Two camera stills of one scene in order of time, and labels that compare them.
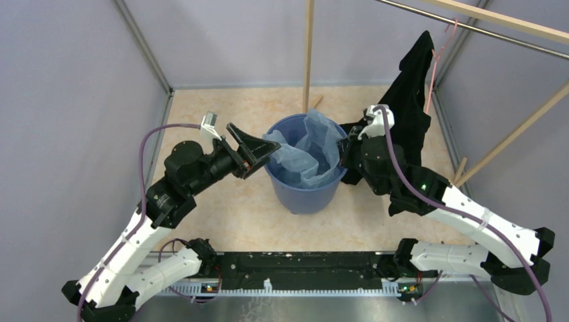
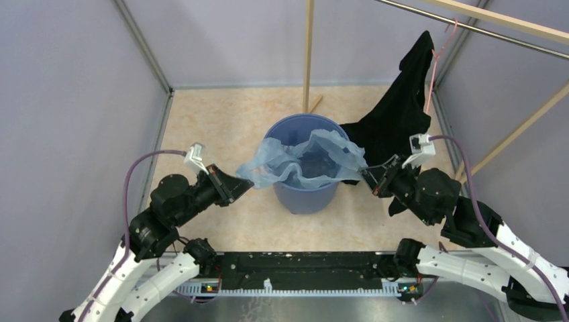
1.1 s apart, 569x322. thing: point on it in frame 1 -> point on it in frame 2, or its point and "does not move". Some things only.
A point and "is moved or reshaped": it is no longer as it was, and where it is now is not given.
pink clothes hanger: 436,59 does not move
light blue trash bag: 314,154 is moved or reshaped
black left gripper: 254,149 -> 229,188
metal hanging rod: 474,29 does not move
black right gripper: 347,145 -> 378,178
